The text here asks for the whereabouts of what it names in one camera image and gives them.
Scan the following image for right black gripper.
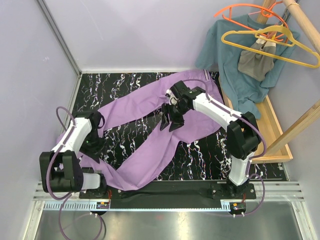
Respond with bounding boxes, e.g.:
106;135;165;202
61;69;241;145
160;102;190;133

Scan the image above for purple trousers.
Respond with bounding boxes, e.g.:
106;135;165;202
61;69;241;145
73;69;225;191

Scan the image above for orange plastic hanger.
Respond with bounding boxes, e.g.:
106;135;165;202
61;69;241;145
213;3;290;43

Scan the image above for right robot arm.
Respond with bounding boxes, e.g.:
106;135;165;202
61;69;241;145
160;80;264;199

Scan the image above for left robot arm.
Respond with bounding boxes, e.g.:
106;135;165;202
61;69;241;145
39;111;108;198

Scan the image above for yellow plastic hanger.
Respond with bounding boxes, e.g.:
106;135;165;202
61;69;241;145
221;25;320;69

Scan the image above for teal t-shirt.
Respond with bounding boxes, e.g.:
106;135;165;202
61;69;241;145
195;15;285;119

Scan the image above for grey beige cloth bag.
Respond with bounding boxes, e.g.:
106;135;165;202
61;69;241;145
237;38;276;82

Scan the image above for wooden clothes rack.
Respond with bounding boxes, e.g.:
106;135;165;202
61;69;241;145
221;0;320;165

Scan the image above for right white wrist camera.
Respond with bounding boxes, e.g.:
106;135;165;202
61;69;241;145
165;89;178;105

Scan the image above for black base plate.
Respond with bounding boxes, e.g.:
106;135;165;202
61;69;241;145
79;180;257;210

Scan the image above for aluminium frame rail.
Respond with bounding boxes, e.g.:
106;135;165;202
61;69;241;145
35;0;82;76

